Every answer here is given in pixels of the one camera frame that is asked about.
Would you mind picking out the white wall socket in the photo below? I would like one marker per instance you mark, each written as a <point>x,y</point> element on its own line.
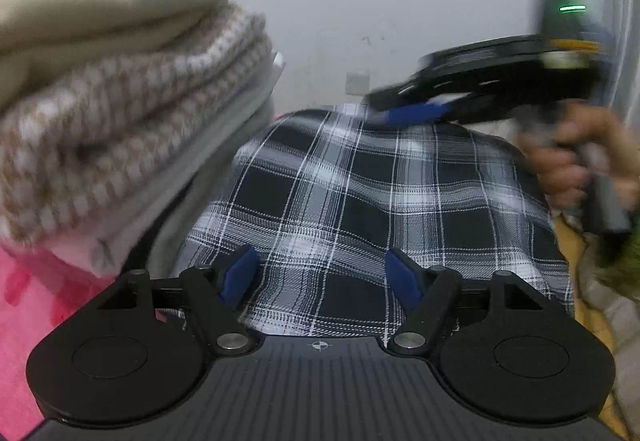
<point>357,83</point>

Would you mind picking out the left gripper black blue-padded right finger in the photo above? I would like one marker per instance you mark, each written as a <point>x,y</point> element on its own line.
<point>437,302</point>

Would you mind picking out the stack of folded clothes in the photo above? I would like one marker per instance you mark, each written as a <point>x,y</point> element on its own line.
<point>90,161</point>

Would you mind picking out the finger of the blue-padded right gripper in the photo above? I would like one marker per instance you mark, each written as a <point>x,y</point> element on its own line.
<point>415,114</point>

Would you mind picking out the person's right hand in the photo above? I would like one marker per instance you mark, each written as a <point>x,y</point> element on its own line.
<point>588,140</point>

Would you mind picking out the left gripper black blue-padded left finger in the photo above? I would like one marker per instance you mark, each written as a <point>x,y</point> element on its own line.
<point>210,297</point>

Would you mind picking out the black white plaid shirt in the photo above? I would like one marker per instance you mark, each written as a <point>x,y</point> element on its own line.
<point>323,194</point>

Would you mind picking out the beige folded garment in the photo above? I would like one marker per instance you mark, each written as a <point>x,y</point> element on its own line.
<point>43,39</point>

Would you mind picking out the pink floral bed sheet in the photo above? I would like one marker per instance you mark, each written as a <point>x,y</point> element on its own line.
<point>38,293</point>

